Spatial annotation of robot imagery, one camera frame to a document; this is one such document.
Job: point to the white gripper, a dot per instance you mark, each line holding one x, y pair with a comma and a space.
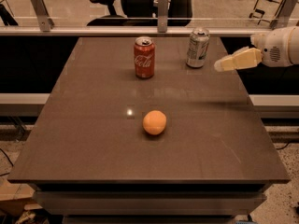
273, 50

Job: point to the silver 7up can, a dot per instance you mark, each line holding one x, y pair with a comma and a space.
197, 50

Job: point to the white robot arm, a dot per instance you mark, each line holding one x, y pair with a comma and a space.
296, 45

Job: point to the red Coca-Cola can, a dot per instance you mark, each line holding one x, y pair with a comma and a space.
144, 57

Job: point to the wooden chair in background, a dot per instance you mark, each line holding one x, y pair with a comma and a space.
265, 10

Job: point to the orange fruit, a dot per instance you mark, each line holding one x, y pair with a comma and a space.
154, 122

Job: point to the black office chair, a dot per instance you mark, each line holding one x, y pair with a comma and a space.
143, 13

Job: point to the brown table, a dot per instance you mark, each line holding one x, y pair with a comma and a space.
185, 142

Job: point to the cardboard box on floor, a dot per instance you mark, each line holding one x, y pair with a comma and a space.
16, 198

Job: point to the right metal railing bracket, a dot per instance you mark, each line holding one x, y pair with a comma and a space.
284, 13

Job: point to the metal railing bracket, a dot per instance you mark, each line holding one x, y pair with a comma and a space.
162, 15
284, 13
44, 20

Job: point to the middle metal railing bracket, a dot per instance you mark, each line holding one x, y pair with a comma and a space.
162, 15

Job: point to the left metal railing bracket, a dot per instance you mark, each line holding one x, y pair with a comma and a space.
44, 20

